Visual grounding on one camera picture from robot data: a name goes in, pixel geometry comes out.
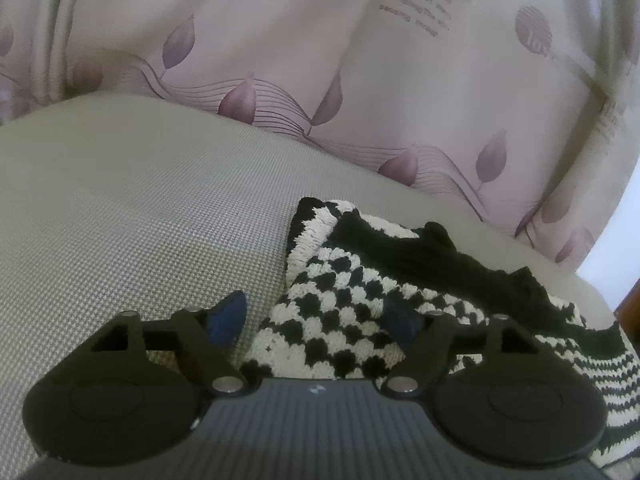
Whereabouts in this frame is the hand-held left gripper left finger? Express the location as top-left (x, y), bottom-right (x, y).
top-left (80, 291), bottom-right (249, 397)

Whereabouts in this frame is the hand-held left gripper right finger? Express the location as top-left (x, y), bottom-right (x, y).
top-left (382, 300), bottom-right (543, 398)

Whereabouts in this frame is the black and white striped sweater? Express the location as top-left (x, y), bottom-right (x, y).
top-left (239, 197), bottom-right (640, 478)

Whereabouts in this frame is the brown wooden door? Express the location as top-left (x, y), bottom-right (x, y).
top-left (614, 285), bottom-right (640, 341)

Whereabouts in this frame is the leaf print curtain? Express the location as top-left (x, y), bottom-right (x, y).
top-left (0, 0), bottom-right (640, 266)

